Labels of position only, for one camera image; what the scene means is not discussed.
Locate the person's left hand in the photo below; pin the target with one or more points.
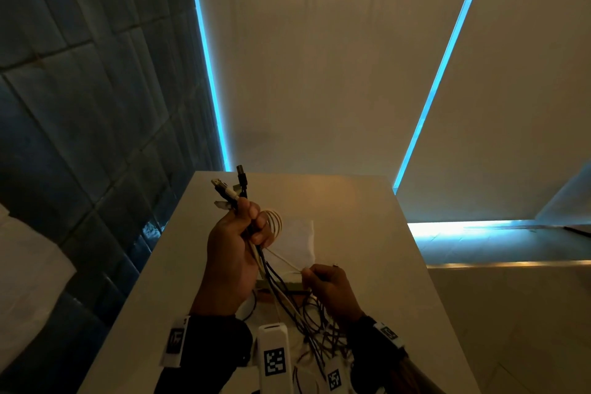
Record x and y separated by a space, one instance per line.
226 264

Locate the person's right hand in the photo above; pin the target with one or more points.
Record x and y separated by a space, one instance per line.
332 292

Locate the white plastic pouch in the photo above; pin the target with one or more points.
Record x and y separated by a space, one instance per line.
298 241

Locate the white table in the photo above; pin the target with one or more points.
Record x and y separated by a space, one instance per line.
360 204

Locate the window sill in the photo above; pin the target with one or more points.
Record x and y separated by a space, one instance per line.
485 241

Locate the white pillow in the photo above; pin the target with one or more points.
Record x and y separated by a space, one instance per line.
27 278

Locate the black tripod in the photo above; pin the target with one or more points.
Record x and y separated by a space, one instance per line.
577 232

